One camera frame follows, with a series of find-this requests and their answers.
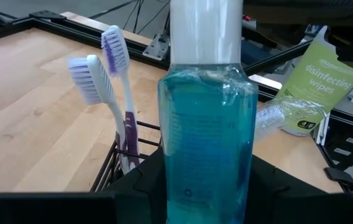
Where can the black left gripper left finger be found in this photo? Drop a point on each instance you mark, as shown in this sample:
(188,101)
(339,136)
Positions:
(142,193)

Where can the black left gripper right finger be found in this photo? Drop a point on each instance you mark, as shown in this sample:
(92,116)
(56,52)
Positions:
(263,193)

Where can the blue mouthwash bottle white cap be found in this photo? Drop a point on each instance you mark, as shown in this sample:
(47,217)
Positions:
(207,140)

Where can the purple white toothbrush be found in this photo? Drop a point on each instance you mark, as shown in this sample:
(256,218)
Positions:
(276,116)
(95,81)
(116,49)

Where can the black side stand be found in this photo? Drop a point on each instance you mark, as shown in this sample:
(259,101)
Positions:
(350,140)

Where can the grey metal bracket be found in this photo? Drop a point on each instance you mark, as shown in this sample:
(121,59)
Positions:
(156,48)

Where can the black aluminium table frame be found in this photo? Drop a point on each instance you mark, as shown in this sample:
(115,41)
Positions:
(71,29)

